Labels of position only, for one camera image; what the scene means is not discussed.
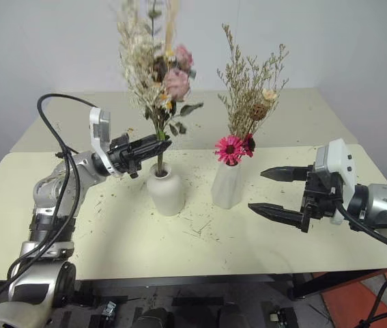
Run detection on dark rounded shape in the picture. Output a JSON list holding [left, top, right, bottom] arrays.
[[134, 307, 175, 328]]

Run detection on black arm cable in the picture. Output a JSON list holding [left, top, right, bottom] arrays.
[[334, 201, 387, 257], [7, 93, 99, 291]]

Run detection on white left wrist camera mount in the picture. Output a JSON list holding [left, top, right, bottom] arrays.
[[89, 107, 124, 178]]

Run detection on dried bouquet with pink roses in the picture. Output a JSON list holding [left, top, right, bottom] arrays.
[[115, 0, 205, 177]]

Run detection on orange floor mat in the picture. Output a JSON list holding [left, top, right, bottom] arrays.
[[321, 269, 387, 328]]

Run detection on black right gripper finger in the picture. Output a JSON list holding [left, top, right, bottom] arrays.
[[259, 165, 312, 183], [247, 202, 306, 230]]

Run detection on dried bouquet with magenta daisy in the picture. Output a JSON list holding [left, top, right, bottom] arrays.
[[213, 23, 290, 167]]

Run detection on round white ceramic vase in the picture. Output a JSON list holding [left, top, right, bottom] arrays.
[[145, 163, 186, 217]]

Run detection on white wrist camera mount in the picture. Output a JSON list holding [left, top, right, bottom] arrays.
[[314, 138, 357, 225], [89, 107, 124, 178]]

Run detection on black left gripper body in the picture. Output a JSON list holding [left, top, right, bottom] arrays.
[[106, 133, 143, 180]]

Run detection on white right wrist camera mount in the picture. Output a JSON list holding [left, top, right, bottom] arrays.
[[314, 138, 357, 225]]

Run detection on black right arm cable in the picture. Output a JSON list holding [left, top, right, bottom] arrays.
[[334, 201, 387, 257]]

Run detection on black floor cable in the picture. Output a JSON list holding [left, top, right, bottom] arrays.
[[357, 272, 387, 328]]

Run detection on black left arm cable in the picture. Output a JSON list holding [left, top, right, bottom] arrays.
[[7, 93, 99, 291]]

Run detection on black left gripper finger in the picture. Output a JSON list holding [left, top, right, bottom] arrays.
[[134, 140, 173, 164], [133, 134, 173, 152]]

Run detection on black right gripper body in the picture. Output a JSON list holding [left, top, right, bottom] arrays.
[[300, 164, 345, 234]]

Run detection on faceted white vase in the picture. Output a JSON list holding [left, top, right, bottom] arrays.
[[210, 160, 246, 210]]

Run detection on black table frame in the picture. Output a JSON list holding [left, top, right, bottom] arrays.
[[76, 269, 387, 302]]

